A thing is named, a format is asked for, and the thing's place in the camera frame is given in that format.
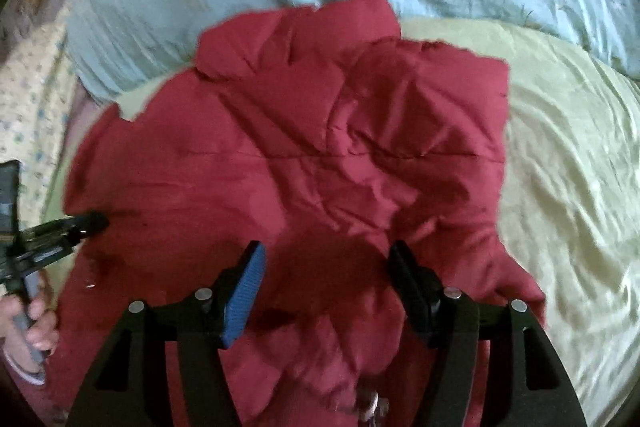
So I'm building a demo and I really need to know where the light green bed quilt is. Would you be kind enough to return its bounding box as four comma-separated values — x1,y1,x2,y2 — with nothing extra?
41,17,640,427

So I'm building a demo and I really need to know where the person's left hand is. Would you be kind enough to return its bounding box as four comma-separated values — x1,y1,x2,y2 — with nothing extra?
1,271,60,376

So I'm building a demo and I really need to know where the dark red quilted puffer coat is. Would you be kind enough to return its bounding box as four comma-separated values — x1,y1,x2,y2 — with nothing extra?
47,0,544,426

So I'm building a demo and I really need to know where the yellow cartoon print blanket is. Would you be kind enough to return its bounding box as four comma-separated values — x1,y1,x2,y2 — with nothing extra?
0,1,77,228

